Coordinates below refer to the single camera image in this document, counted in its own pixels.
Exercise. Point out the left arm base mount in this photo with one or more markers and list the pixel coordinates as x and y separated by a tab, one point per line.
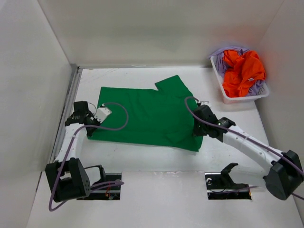
108	193

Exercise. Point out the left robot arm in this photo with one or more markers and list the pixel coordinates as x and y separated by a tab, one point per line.
66	176

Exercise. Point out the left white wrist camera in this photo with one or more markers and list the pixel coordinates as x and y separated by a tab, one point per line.
102	113

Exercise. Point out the lavender t shirt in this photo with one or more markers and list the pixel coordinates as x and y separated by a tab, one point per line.
221	66

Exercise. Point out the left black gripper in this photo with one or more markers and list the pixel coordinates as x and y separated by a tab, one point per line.
91	116

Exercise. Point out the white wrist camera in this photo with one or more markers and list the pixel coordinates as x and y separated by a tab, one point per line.
102	113
200	103

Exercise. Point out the orange t shirt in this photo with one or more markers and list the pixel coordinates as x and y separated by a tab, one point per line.
243	72

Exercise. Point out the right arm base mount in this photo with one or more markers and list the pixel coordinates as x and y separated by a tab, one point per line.
220	186

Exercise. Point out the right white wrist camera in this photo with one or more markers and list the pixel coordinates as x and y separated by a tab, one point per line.
200	103

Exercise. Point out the green t shirt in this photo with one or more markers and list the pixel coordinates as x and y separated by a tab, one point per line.
157	117

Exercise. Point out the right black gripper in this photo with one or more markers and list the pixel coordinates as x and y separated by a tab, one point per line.
196	132

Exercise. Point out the white plastic laundry basket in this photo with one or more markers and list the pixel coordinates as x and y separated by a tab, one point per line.
263	91

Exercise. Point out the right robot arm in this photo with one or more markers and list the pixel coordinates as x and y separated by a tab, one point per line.
280	172

